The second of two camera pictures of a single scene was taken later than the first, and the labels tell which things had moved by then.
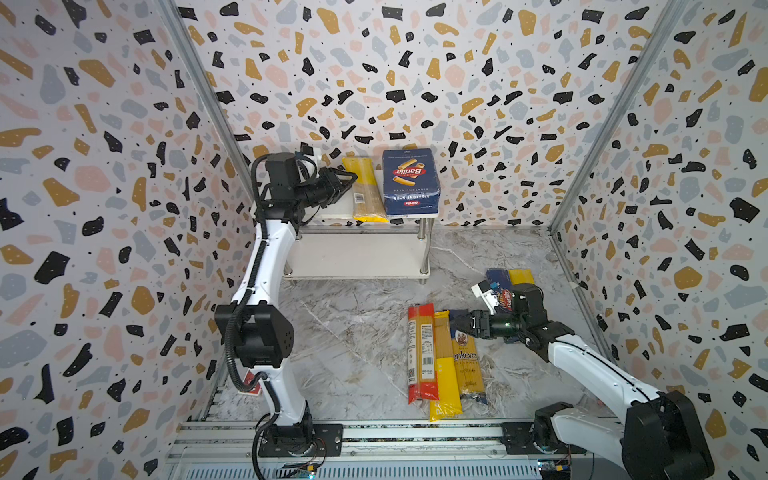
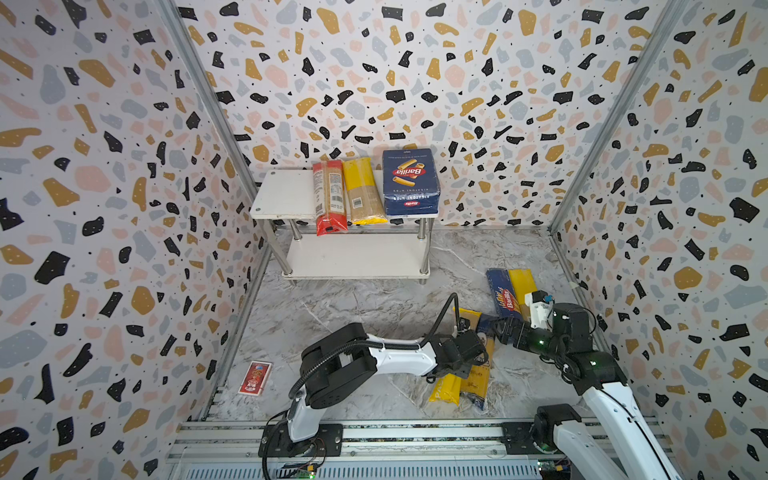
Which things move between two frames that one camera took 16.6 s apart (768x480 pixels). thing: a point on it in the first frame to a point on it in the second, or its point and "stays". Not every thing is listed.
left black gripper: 330,178 to 465,368
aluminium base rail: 228,450 stays
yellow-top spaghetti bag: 368,204 stays
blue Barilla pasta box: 411,181 stays
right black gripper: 480,324 to 510,330
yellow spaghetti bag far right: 521,276 stays
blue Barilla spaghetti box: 500,283 stays
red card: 247,380 stays
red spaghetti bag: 421,353 to 329,197
